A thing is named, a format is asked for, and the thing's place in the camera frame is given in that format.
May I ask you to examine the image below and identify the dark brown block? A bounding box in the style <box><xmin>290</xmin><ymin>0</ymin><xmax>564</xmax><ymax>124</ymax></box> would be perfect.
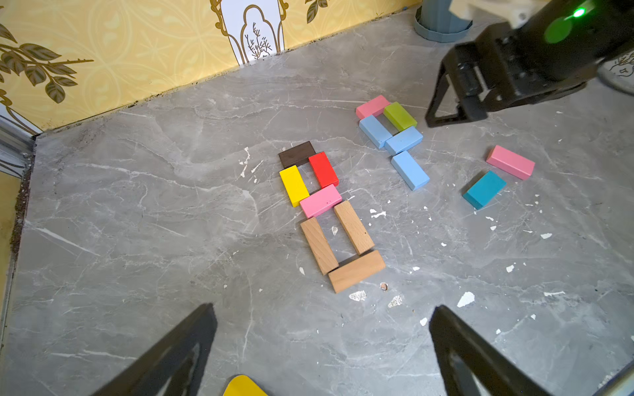
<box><xmin>278</xmin><ymin>141</ymin><xmax>316</xmax><ymax>169</ymax></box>

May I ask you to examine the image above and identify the teal block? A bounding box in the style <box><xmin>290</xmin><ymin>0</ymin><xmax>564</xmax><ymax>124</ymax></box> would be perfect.
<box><xmin>463</xmin><ymin>171</ymin><xmax>507</xmax><ymax>211</ymax></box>

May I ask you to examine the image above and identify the pink block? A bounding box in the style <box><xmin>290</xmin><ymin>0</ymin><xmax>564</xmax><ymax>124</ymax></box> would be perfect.
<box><xmin>355</xmin><ymin>95</ymin><xmax>391</xmax><ymax>120</ymax></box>
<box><xmin>486</xmin><ymin>145</ymin><xmax>535</xmax><ymax>180</ymax></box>
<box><xmin>300</xmin><ymin>184</ymin><xmax>342</xmax><ymax>219</ymax></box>

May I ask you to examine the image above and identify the yellow toy shovel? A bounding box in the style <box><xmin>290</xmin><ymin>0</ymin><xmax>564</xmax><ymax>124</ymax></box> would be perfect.
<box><xmin>223</xmin><ymin>375</ymin><xmax>267</xmax><ymax>396</ymax></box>

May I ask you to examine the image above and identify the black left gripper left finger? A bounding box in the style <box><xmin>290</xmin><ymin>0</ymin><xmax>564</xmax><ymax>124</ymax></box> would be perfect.
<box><xmin>95</xmin><ymin>303</ymin><xmax>217</xmax><ymax>395</ymax></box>

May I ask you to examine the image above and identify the natural wood block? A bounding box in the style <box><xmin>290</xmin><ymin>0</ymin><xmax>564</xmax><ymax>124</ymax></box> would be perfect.
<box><xmin>334</xmin><ymin>201</ymin><xmax>375</xmax><ymax>255</ymax></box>
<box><xmin>329</xmin><ymin>251</ymin><xmax>386</xmax><ymax>293</ymax></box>
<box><xmin>300</xmin><ymin>218</ymin><xmax>338</xmax><ymax>275</ymax></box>

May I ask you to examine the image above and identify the blue plant pot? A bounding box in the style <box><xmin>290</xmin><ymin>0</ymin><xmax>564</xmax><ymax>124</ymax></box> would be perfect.
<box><xmin>414</xmin><ymin>0</ymin><xmax>473</xmax><ymax>43</ymax></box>

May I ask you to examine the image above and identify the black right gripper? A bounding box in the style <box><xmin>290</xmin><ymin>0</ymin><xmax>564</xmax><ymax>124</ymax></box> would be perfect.
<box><xmin>424</xmin><ymin>21</ymin><xmax>600</xmax><ymax>129</ymax></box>

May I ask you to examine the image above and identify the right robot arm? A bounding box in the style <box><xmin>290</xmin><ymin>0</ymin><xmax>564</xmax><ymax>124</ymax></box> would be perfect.
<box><xmin>426</xmin><ymin>1</ymin><xmax>633</xmax><ymax>128</ymax></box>

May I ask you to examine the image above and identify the light blue short block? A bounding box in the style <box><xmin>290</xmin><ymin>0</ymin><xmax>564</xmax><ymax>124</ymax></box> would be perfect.
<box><xmin>391</xmin><ymin>151</ymin><xmax>430</xmax><ymax>191</ymax></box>

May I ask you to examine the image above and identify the green block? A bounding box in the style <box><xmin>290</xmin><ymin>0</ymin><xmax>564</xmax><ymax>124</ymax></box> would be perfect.
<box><xmin>383</xmin><ymin>102</ymin><xmax>418</xmax><ymax>131</ymax></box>

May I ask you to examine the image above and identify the red block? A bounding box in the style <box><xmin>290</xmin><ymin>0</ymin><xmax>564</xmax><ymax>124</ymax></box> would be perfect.
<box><xmin>309</xmin><ymin>152</ymin><xmax>339</xmax><ymax>188</ymax></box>

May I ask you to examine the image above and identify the yellow block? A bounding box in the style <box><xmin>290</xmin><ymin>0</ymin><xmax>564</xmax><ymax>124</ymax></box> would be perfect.
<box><xmin>279</xmin><ymin>165</ymin><xmax>310</xmax><ymax>207</ymax></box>

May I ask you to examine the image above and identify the light blue long block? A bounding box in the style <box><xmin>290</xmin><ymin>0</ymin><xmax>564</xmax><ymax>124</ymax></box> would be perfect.
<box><xmin>359</xmin><ymin>115</ymin><xmax>392</xmax><ymax>149</ymax></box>

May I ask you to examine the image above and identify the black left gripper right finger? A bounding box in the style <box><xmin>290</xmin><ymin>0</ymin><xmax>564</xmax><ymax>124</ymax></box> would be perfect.
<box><xmin>429</xmin><ymin>305</ymin><xmax>548</xmax><ymax>395</ymax></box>

